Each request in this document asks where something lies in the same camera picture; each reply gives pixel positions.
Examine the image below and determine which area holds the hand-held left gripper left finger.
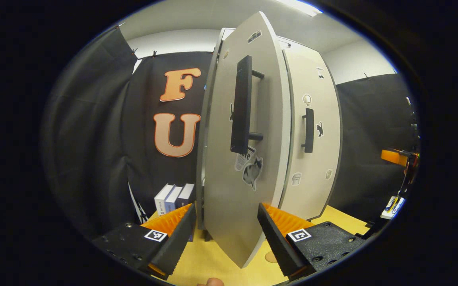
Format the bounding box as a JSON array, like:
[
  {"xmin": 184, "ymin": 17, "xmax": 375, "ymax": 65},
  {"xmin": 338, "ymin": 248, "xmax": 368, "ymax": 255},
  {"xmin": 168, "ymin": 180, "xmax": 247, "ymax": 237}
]
[{"xmin": 92, "ymin": 203, "xmax": 197, "ymax": 280}]

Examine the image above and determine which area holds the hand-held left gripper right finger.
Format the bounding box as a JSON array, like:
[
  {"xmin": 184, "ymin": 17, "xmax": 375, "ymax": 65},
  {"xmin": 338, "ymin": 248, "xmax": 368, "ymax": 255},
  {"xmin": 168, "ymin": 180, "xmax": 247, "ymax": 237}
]
[{"xmin": 258, "ymin": 203, "xmax": 367, "ymax": 282}]

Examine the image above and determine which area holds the white cabinet door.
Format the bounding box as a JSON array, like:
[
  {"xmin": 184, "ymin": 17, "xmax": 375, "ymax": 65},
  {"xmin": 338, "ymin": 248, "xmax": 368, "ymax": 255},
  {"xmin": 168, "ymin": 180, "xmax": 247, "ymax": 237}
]
[
  {"xmin": 279, "ymin": 38, "xmax": 343, "ymax": 221},
  {"xmin": 203, "ymin": 11, "xmax": 292, "ymax": 269}
]

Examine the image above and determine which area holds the pale blue carton box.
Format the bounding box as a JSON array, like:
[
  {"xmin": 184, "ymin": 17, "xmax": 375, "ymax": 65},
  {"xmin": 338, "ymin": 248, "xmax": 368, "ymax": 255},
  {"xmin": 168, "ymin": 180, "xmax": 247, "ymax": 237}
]
[{"xmin": 165, "ymin": 186, "xmax": 184, "ymax": 215}]

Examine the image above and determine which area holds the white carton box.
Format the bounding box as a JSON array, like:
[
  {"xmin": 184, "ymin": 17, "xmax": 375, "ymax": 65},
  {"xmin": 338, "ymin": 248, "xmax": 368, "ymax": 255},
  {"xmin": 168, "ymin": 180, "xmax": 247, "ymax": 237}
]
[{"xmin": 154, "ymin": 184, "xmax": 175, "ymax": 217}]

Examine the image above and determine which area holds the white printed strip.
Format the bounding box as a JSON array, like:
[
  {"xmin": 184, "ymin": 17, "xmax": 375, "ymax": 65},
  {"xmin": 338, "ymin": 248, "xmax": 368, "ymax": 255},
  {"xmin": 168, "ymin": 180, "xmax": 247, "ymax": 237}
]
[{"xmin": 128, "ymin": 183, "xmax": 149, "ymax": 224}]

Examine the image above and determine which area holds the lilac carton box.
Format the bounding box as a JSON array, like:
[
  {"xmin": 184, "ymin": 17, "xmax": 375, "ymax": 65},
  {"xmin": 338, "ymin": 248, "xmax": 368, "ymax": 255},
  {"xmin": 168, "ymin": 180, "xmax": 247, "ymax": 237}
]
[{"xmin": 175, "ymin": 184, "xmax": 196, "ymax": 210}]

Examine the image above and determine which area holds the white cabinet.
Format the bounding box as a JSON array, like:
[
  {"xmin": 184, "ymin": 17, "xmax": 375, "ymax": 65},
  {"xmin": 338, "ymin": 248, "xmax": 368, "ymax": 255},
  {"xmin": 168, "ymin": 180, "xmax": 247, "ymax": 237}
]
[{"xmin": 195, "ymin": 27, "xmax": 293, "ymax": 241}]

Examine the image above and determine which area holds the black backdrop cloth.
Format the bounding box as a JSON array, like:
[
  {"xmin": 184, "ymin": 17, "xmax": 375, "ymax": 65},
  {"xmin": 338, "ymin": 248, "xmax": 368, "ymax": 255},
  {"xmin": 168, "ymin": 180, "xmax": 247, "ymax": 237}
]
[{"xmin": 41, "ymin": 26, "xmax": 420, "ymax": 239}]

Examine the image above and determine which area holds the ceiling light panel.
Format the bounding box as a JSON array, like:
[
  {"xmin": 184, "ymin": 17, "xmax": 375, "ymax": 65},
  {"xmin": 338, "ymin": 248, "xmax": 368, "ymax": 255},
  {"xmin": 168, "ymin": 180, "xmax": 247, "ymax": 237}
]
[{"xmin": 277, "ymin": 0, "xmax": 323, "ymax": 16}]

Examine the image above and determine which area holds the black door handle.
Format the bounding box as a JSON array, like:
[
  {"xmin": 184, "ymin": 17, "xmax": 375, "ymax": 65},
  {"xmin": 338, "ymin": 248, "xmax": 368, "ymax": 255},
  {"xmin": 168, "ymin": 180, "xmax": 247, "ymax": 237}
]
[
  {"xmin": 230, "ymin": 56, "xmax": 264, "ymax": 155},
  {"xmin": 302, "ymin": 108, "xmax": 315, "ymax": 153}
]

